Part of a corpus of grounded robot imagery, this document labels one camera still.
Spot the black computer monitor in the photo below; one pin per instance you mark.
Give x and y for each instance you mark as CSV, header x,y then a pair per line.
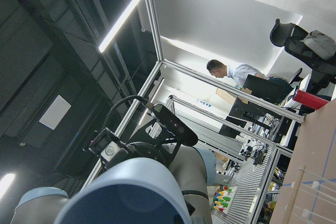
x,y
268,91

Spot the white wire cup holder rack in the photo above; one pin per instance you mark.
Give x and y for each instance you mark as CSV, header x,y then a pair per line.
x,y
312,199

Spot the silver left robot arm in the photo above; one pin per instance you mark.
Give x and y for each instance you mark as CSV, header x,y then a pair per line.
x,y
193,169

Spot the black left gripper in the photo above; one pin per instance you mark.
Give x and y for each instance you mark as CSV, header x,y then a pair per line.
x,y
150,141

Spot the red cylinder bottle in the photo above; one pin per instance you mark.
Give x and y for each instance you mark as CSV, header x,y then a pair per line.
x,y
309,100

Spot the black office chair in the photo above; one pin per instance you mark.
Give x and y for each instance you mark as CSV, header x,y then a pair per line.
x,y
290,36

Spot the person in white shirt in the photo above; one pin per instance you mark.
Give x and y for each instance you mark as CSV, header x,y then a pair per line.
x,y
240,73

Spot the light blue plastic cup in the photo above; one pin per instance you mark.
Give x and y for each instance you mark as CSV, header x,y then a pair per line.
x,y
139,190

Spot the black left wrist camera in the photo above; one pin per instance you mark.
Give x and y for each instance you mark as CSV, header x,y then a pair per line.
x,y
174,125

